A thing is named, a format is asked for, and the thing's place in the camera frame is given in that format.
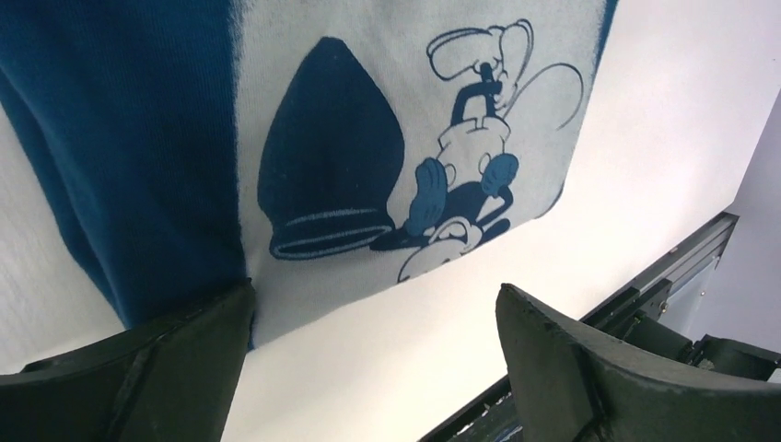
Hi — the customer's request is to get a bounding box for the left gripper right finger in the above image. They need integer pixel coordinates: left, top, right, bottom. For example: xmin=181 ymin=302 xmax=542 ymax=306
xmin=495 ymin=283 xmax=781 ymax=442

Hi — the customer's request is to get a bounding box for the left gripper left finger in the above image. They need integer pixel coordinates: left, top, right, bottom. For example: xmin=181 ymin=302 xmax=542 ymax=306
xmin=1 ymin=282 xmax=255 ymax=441

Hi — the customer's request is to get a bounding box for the blue t-shirt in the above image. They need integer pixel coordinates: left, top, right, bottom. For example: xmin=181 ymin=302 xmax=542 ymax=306
xmin=1 ymin=1 xmax=617 ymax=355

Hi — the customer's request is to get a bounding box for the black base frame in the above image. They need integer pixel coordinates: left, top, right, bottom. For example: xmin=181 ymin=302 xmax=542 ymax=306
xmin=417 ymin=277 xmax=781 ymax=442

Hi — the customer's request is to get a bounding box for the aluminium rail frame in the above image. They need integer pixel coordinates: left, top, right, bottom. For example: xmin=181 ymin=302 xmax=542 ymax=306
xmin=581 ymin=212 xmax=739 ymax=346

